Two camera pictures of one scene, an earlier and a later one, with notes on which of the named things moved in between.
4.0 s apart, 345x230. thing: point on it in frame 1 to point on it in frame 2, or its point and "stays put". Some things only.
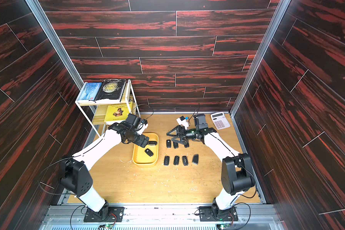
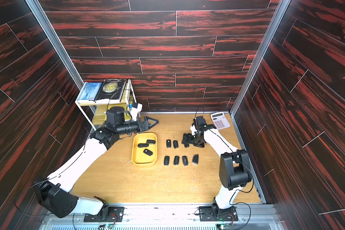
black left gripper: [140, 142] to [144, 126]
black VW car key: [149, 152] stays put
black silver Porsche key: [152, 143] stays put
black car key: [168, 143] stays put
